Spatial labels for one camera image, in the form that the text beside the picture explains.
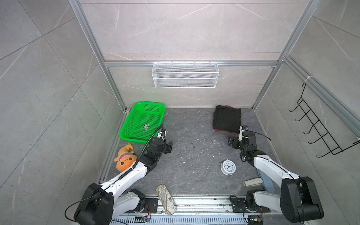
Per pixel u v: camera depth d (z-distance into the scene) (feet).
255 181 2.57
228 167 2.75
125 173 1.63
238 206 2.39
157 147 2.04
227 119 3.60
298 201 1.32
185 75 3.30
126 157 2.66
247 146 2.21
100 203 1.30
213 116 3.65
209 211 2.40
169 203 2.35
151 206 2.40
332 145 2.01
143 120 3.64
